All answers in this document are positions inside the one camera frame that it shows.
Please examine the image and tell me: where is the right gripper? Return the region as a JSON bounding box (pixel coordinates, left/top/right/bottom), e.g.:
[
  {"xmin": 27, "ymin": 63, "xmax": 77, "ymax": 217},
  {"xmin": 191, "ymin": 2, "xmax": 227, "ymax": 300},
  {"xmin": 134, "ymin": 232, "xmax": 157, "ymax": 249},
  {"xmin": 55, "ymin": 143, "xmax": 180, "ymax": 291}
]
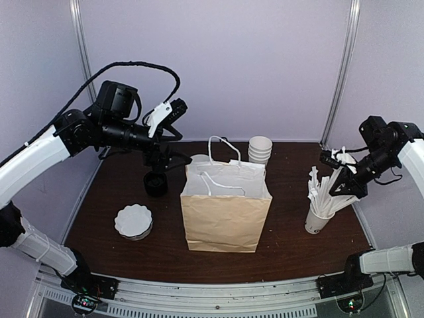
[{"xmin": 330, "ymin": 146, "xmax": 399, "ymax": 199}]

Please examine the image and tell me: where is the brown paper bag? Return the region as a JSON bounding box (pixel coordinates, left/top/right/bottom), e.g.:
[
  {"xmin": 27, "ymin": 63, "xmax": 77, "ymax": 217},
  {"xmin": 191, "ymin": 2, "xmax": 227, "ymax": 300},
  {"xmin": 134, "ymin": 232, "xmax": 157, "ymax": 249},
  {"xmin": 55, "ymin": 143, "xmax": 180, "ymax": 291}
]
[{"xmin": 180, "ymin": 136, "xmax": 273, "ymax": 253}]

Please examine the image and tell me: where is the stack of white paper cups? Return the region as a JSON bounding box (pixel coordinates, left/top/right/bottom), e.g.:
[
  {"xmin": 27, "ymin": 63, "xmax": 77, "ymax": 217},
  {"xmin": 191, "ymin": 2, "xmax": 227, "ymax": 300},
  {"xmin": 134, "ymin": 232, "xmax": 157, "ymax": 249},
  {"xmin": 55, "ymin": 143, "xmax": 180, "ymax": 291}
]
[{"xmin": 248, "ymin": 136, "xmax": 273, "ymax": 165}]

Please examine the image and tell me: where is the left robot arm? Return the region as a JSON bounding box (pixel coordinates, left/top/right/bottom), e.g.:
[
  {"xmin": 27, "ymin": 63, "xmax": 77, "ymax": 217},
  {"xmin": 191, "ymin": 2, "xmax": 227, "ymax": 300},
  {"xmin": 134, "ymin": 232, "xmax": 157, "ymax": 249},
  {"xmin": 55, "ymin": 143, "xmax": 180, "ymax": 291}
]
[{"xmin": 1, "ymin": 80, "xmax": 191, "ymax": 294}]

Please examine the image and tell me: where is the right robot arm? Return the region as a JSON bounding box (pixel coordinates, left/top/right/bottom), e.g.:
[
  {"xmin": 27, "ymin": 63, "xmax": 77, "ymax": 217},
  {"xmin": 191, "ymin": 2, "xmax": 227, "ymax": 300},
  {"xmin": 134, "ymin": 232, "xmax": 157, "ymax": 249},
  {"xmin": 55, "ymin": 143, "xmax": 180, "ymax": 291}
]
[{"xmin": 320, "ymin": 116, "xmax": 423, "ymax": 293}]

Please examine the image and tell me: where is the white round bowl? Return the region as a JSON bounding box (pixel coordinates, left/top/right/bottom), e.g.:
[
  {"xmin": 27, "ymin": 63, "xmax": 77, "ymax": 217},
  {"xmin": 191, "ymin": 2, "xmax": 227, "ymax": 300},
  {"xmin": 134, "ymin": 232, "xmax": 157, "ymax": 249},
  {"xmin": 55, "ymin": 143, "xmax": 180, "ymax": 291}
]
[{"xmin": 190, "ymin": 154, "xmax": 209, "ymax": 164}]

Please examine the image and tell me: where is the stack of black lids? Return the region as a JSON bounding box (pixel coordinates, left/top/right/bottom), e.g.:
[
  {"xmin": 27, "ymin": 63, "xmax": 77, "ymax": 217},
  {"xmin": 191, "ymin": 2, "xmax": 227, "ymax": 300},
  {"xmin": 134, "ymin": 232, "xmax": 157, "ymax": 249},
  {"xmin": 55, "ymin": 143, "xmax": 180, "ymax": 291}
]
[{"xmin": 143, "ymin": 172, "xmax": 168, "ymax": 197}]

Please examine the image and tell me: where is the paper cup holding straws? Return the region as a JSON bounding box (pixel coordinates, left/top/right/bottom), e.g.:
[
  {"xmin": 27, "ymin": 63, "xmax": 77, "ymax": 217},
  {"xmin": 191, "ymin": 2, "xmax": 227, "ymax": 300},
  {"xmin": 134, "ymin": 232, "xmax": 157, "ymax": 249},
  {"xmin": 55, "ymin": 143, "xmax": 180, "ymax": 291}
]
[{"xmin": 304, "ymin": 203, "xmax": 335, "ymax": 235}]

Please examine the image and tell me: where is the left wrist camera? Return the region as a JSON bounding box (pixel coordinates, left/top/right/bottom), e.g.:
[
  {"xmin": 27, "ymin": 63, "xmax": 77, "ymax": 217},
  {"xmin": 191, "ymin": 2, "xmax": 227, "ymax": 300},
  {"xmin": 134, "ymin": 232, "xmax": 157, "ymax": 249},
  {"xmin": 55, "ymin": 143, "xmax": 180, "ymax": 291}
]
[{"xmin": 142, "ymin": 98, "xmax": 187, "ymax": 138}]

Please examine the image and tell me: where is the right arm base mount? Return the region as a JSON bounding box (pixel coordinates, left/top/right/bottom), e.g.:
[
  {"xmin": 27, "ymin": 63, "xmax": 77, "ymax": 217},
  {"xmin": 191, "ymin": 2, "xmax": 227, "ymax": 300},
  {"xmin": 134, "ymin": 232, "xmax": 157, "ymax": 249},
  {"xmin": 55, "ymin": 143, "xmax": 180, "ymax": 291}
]
[{"xmin": 315, "ymin": 265, "xmax": 374, "ymax": 315}]

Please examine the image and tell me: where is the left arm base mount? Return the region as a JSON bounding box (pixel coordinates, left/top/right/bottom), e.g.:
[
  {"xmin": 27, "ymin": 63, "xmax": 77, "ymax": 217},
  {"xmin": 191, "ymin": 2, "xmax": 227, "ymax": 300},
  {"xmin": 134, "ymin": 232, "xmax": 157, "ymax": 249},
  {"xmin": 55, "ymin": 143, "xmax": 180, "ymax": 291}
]
[{"xmin": 55, "ymin": 268, "xmax": 119, "ymax": 316}]

